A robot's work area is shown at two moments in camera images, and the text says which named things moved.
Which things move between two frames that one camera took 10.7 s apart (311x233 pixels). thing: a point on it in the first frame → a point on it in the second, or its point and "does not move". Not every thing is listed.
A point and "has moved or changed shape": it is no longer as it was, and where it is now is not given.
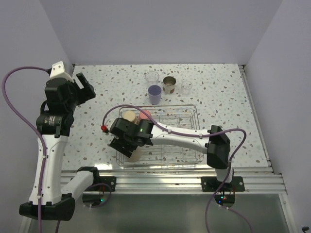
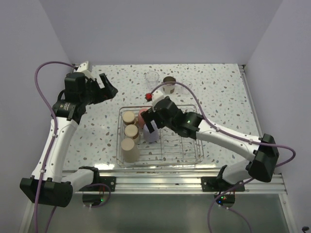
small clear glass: (186, 87) does not move
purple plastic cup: (154, 92) has moved or changed shape
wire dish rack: (181, 116) does not move
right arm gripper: (117, 143) → (151, 114)
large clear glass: (152, 77) does not move
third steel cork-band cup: (169, 84) does not move
